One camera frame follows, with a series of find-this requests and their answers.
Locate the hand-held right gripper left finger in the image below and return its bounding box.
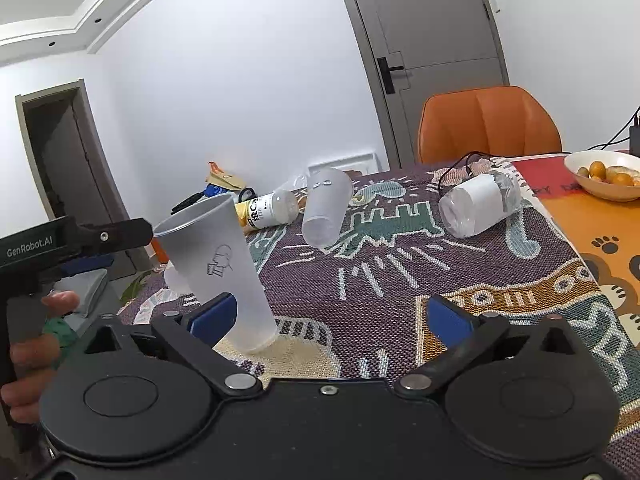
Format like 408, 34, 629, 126
82, 292, 263, 402

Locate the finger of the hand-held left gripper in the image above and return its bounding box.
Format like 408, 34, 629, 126
47, 254, 117, 283
67, 217, 154, 262

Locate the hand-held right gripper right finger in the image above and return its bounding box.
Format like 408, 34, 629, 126
392, 294, 583, 403

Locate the frosted cup with line drawing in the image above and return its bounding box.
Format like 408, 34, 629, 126
152, 193, 279, 354

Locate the frosted cup with small print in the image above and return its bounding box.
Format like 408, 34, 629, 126
301, 167, 355, 250

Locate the person's left hand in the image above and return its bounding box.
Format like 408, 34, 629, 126
0, 290, 81, 426

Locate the printed woven blanket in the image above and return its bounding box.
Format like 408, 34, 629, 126
117, 157, 640, 443

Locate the dark brown door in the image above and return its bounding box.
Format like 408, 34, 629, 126
15, 79, 151, 281

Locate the yellow label plastic bottle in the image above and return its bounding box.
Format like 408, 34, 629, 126
234, 189, 300, 236

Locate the clear jar with white label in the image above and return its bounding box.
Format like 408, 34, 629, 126
438, 169, 524, 240

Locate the yellow snack packet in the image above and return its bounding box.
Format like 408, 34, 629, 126
206, 160, 247, 196

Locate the orange chair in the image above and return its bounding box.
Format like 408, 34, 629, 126
416, 85, 563, 165

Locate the cream bowl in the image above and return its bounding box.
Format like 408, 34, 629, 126
563, 150, 640, 203

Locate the grey door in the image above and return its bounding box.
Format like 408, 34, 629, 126
330, 0, 511, 167

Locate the black handled tool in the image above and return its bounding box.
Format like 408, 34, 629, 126
171, 189, 217, 214

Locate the black cable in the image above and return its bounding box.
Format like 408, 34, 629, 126
438, 152, 496, 196

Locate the white frame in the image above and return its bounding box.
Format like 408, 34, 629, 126
306, 150, 379, 177

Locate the black door handle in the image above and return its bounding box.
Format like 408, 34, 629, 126
376, 56, 405, 94

